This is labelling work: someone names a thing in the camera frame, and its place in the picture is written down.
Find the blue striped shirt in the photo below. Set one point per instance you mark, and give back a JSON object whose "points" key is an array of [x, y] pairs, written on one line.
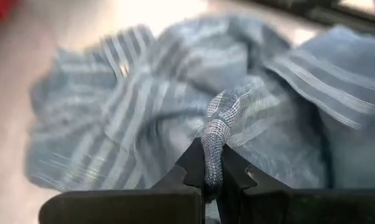
{"points": [[144, 109]]}

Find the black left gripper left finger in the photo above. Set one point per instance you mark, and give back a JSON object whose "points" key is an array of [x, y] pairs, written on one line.
{"points": [[128, 207]]}

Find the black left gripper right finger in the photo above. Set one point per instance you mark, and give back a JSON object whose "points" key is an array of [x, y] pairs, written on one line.
{"points": [[299, 207]]}

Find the black aluminium frame rail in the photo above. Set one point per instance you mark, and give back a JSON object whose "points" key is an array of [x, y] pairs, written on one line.
{"points": [[330, 15]]}

